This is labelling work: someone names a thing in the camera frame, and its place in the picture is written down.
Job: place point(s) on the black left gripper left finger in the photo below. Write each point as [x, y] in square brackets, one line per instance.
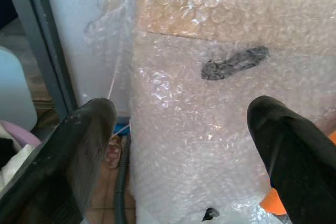
[76, 145]

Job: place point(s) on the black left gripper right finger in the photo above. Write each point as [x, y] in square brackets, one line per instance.
[296, 153]

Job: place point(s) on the pink laundry basket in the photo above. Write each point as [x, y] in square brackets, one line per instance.
[25, 134]

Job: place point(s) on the orange plastic object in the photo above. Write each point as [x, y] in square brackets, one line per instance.
[275, 203]

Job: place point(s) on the white cloth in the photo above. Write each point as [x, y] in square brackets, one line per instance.
[13, 163]

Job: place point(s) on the pale blue plastic jug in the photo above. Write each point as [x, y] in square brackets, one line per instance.
[14, 90]

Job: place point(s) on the bubble-wrapped cardboard box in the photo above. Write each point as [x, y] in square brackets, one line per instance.
[210, 90]

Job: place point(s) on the grey metal door frame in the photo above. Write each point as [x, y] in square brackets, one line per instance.
[39, 37]

